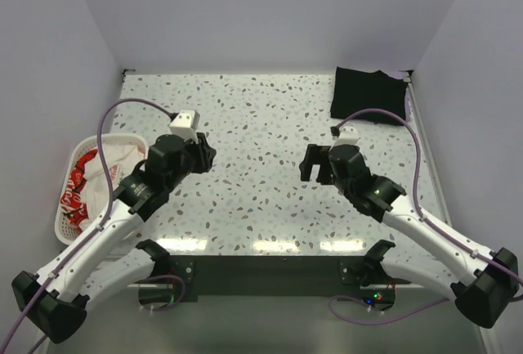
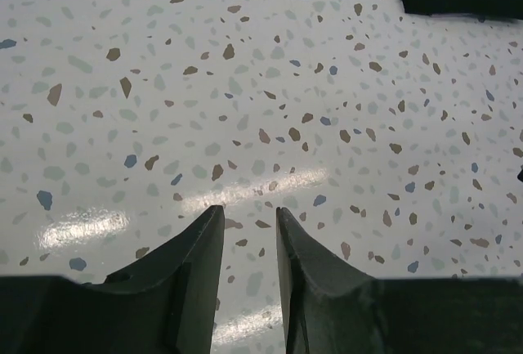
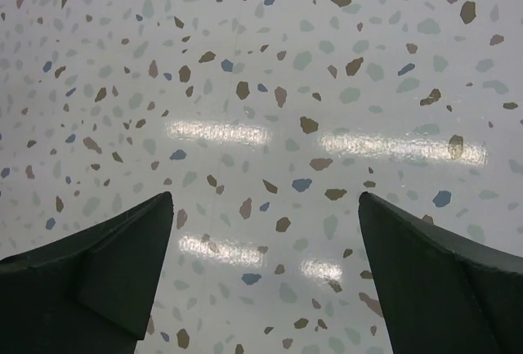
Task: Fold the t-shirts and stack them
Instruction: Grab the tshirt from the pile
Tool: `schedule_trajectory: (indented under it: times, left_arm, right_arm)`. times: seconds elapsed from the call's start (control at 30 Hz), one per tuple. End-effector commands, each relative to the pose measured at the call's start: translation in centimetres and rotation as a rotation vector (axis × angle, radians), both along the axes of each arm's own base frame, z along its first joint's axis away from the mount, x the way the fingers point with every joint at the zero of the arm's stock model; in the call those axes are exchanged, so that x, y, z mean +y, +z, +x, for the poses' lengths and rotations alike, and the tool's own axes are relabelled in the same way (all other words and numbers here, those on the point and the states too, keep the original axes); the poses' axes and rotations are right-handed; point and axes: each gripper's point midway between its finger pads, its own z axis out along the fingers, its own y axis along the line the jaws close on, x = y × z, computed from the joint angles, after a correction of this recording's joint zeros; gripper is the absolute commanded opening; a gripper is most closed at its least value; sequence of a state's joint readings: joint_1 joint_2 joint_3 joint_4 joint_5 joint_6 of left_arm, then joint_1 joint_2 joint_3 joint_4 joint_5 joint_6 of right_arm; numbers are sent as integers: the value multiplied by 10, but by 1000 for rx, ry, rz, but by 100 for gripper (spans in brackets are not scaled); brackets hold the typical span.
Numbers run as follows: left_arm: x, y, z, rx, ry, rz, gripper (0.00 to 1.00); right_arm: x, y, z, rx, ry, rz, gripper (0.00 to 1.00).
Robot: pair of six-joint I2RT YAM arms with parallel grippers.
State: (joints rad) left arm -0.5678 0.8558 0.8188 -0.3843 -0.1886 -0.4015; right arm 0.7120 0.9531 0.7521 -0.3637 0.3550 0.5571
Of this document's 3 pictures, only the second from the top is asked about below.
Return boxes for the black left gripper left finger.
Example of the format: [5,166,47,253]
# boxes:
[1,206,225,353]

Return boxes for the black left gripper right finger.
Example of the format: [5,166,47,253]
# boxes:
[276,208,522,353]

